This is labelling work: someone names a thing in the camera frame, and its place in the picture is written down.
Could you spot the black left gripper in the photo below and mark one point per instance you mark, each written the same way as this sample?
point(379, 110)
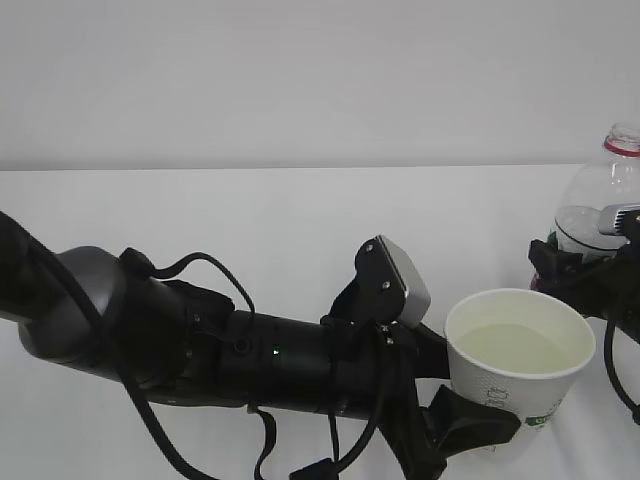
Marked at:
point(452, 423)

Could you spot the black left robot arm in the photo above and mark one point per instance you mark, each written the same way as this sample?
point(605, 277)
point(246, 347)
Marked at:
point(170, 342)

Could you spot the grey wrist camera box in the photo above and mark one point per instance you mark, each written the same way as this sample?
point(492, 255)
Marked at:
point(610, 222)
point(390, 288)

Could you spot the clear water bottle red label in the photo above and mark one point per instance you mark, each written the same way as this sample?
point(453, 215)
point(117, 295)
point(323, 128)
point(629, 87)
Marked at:
point(610, 177)

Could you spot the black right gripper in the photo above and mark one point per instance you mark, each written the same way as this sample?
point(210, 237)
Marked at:
point(596, 286)

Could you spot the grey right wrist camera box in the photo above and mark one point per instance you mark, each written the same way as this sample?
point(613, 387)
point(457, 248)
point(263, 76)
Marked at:
point(610, 222)

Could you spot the white paper cup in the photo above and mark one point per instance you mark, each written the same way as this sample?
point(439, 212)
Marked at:
point(517, 350)

